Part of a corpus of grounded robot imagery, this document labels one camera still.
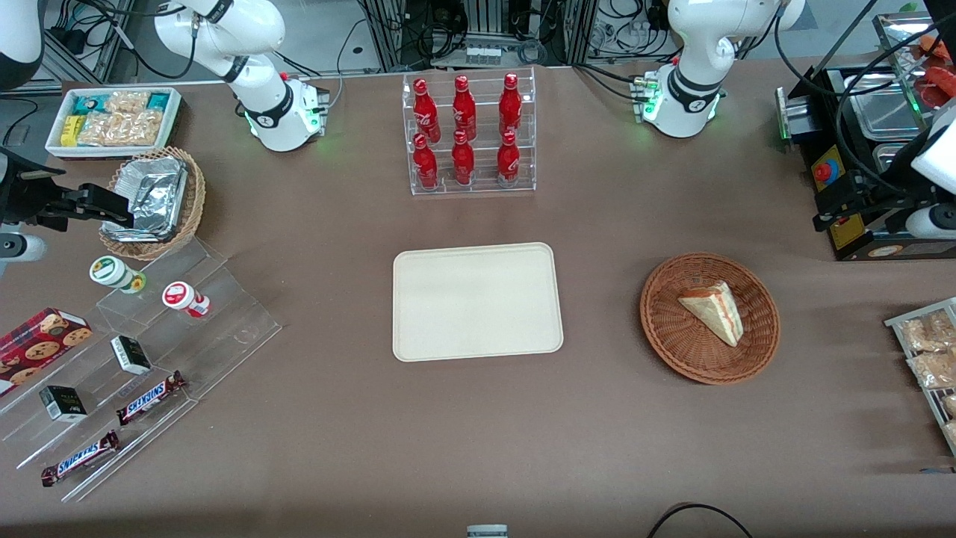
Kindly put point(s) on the clear cracker bag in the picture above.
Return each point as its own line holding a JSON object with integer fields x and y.
{"x": 128, "y": 101}
{"x": 123, "y": 129}

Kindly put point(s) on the cream plastic tray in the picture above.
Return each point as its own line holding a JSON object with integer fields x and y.
{"x": 478, "y": 302}

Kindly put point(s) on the red cola bottle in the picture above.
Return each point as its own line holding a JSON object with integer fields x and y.
{"x": 463, "y": 163}
{"x": 510, "y": 104}
{"x": 464, "y": 108}
{"x": 426, "y": 112}
{"x": 508, "y": 161}
{"x": 426, "y": 166}

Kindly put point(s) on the tan wicker basket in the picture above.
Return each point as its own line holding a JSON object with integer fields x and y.
{"x": 196, "y": 194}

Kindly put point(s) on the red cookie box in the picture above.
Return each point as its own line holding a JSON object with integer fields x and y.
{"x": 37, "y": 344}

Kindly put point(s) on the white rectangular snack bin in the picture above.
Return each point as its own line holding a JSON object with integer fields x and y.
{"x": 56, "y": 146}

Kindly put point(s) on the yellow snack packet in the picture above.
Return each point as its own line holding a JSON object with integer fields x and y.
{"x": 71, "y": 130}

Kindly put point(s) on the silver foil container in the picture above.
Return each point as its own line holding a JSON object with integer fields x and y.
{"x": 153, "y": 190}

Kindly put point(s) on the triangular sandwich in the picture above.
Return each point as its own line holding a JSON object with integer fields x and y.
{"x": 713, "y": 308}

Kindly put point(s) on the brown round wicker basket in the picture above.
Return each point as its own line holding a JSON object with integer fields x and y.
{"x": 672, "y": 329}

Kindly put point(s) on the green lidded yogurt cup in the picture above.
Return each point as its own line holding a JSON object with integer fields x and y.
{"x": 112, "y": 272}

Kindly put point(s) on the white power strip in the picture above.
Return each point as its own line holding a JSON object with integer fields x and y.
{"x": 482, "y": 54}

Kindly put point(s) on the clear snack bag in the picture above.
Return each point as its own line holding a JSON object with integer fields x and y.
{"x": 951, "y": 432}
{"x": 933, "y": 370}
{"x": 926, "y": 332}
{"x": 950, "y": 405}

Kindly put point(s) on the black food warmer machine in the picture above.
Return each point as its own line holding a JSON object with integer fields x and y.
{"x": 844, "y": 232}

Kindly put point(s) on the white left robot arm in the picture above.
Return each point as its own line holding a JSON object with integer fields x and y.
{"x": 694, "y": 45}

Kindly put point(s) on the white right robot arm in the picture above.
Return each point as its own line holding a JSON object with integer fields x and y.
{"x": 254, "y": 82}

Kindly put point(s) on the teal snack packet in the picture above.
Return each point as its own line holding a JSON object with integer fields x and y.
{"x": 157, "y": 100}
{"x": 89, "y": 102}

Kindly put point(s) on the steel warmer pan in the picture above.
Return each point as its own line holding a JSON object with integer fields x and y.
{"x": 885, "y": 158}
{"x": 885, "y": 112}

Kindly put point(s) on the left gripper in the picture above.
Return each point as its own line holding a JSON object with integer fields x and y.
{"x": 895, "y": 193}

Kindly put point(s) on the clear acrylic stepped display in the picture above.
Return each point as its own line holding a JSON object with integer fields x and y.
{"x": 224, "y": 321}

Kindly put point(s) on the brown snickers bar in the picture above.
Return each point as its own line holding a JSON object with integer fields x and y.
{"x": 78, "y": 458}
{"x": 149, "y": 398}

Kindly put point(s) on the red sausages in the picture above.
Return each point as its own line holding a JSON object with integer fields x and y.
{"x": 942, "y": 78}

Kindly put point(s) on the red lidded yogurt cup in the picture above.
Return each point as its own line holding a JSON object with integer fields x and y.
{"x": 181, "y": 297}

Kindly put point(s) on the clear acrylic bottle rack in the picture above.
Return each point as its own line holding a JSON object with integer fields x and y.
{"x": 523, "y": 168}

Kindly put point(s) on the small grey box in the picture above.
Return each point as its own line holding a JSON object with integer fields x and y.
{"x": 487, "y": 531}

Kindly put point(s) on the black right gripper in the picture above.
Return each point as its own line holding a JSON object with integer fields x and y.
{"x": 24, "y": 197}

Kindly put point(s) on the small black box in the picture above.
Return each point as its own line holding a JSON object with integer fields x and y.
{"x": 63, "y": 403}
{"x": 131, "y": 355}

